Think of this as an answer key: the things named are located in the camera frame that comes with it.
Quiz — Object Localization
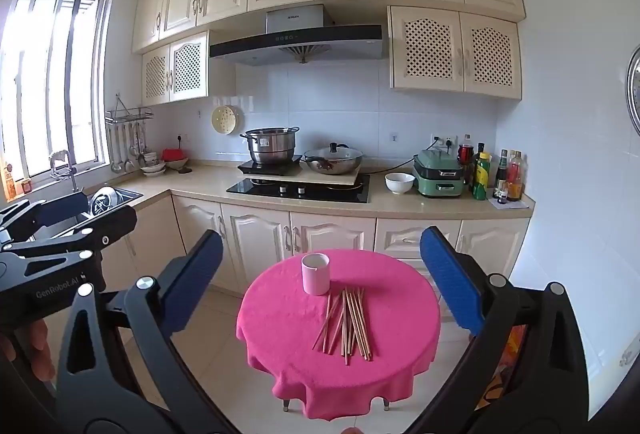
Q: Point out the black glass gas hob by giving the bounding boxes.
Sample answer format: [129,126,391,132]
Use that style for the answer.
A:
[226,174,372,205]

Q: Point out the round cream steamer tray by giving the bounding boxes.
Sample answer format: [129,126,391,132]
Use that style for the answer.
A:
[211,104,241,135]

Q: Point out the pink tablecloth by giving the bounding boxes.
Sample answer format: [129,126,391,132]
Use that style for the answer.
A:
[236,250,442,420]

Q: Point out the metal wall utensil rack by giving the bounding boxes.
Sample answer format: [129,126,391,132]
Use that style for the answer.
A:
[105,94,153,123]

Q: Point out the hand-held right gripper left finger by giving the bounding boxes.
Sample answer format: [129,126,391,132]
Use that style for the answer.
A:
[55,229,224,434]

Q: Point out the hanging metal spatula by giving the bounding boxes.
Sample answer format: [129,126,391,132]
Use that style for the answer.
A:
[136,123,149,167]

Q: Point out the dark soy sauce bottle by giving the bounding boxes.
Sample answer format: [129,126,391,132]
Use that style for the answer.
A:
[495,150,509,199]

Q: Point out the barred window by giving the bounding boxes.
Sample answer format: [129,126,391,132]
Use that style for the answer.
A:
[0,0,111,195]

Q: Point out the black and white pot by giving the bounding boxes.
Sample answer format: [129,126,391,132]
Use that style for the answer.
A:
[90,186,121,217]

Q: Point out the black power cable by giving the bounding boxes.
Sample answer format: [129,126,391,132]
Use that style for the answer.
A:
[367,158,417,175]

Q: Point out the metal faucet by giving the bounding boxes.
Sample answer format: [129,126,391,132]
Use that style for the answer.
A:
[49,149,81,195]

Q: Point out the orange printed bag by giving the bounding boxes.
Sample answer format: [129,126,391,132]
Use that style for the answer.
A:
[475,324,528,410]

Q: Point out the person's left hand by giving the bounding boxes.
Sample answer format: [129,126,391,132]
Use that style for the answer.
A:
[0,319,57,383]

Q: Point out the hanging metal ladle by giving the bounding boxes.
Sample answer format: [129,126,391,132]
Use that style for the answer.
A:
[111,123,124,173]
[125,123,137,172]

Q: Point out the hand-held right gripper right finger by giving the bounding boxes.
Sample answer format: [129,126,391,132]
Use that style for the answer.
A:
[420,226,601,434]

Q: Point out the red bowl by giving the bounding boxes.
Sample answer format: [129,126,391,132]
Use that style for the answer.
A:
[162,148,190,171]

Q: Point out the wok with glass lid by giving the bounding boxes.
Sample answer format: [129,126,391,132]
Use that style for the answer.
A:
[303,142,365,175]

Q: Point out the bunch of wooden chopsticks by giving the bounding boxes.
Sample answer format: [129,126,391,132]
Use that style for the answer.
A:
[312,286,375,366]

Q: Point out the green yellow bottle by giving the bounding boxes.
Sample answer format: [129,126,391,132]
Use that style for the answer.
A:
[472,152,492,201]

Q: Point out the stainless steel pot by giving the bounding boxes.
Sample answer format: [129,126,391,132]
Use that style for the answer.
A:
[239,127,301,165]

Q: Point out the stack of white bowls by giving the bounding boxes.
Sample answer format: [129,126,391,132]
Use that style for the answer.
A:
[140,153,168,177]

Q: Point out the red sauce bottle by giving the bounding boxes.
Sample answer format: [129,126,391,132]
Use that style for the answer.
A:
[506,151,525,201]

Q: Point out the steel sink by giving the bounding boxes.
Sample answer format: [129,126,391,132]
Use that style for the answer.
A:
[75,186,144,225]

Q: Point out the green electric grill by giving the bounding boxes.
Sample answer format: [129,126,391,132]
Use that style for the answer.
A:
[412,149,465,199]

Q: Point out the small lattice door cabinet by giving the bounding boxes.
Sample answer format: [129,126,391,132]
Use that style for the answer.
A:
[141,31,211,107]

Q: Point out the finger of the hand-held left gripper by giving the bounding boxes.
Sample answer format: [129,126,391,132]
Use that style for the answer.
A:
[0,191,89,242]
[0,205,138,261]

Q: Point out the wooden board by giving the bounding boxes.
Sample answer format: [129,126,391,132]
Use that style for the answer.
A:
[237,166,362,189]

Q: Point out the white bowl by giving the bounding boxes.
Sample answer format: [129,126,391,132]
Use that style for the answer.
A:
[384,172,416,195]

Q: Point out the round metal tray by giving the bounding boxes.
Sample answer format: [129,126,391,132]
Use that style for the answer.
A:
[626,44,640,137]

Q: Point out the cream base cabinets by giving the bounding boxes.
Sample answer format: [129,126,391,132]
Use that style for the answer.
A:
[102,161,536,297]

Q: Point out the red label dark bottle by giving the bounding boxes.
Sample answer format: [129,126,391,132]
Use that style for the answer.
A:
[458,134,475,185]

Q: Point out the wide lattice door cabinet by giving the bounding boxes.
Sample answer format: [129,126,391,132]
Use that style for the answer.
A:
[387,5,523,100]

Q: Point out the black range hood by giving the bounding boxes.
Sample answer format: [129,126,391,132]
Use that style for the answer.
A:
[209,5,385,67]

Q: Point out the pink cup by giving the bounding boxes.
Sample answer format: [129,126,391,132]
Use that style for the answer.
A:
[301,253,332,297]

